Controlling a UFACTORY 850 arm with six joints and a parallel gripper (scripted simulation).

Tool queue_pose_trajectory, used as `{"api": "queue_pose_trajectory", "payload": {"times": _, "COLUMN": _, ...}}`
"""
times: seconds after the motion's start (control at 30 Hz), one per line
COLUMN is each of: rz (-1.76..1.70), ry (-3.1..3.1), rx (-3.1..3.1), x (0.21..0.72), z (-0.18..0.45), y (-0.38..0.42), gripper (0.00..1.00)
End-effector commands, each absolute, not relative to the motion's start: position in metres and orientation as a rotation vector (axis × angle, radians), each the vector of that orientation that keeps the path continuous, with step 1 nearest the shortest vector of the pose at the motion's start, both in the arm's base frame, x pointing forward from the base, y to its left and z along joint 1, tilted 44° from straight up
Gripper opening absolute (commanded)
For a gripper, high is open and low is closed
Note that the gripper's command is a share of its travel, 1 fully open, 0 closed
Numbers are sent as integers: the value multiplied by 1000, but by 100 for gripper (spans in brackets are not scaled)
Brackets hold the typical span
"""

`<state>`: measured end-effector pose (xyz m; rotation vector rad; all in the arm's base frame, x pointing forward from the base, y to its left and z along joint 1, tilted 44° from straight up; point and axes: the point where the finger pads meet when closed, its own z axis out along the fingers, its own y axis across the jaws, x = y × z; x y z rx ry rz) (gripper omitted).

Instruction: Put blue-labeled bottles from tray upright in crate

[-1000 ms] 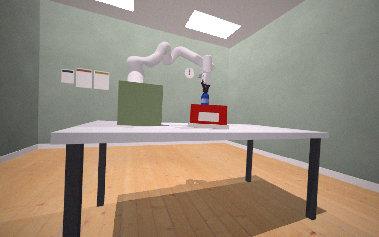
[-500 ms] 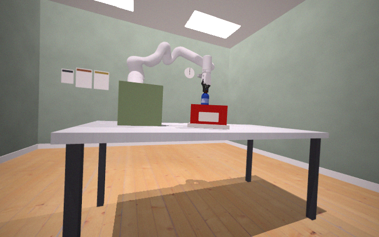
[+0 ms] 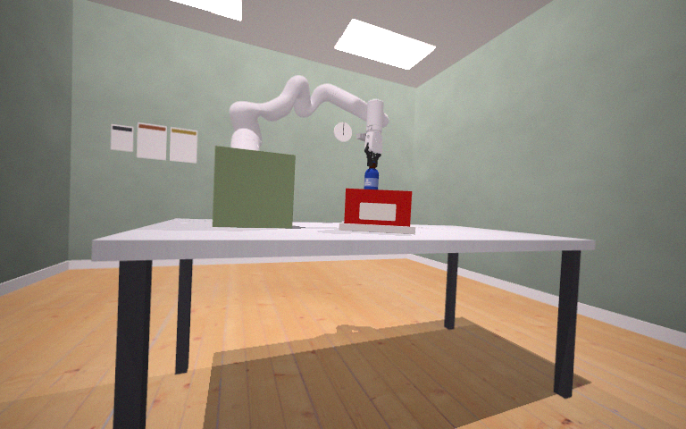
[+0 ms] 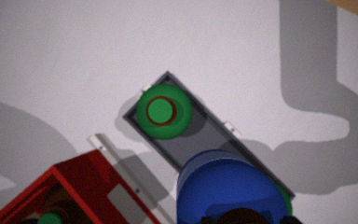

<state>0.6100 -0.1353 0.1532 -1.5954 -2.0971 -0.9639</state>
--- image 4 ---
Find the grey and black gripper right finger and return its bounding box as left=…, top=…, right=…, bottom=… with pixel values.
left=280, top=216, right=303, bottom=224

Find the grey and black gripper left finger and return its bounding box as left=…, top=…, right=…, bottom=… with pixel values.
left=201, top=217, right=217, bottom=224

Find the blue bottle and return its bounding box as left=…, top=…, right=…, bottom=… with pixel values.
left=176, top=149, right=289, bottom=224

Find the dark grey rectangular tray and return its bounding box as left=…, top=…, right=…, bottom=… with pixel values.
left=125, top=73, right=296, bottom=201

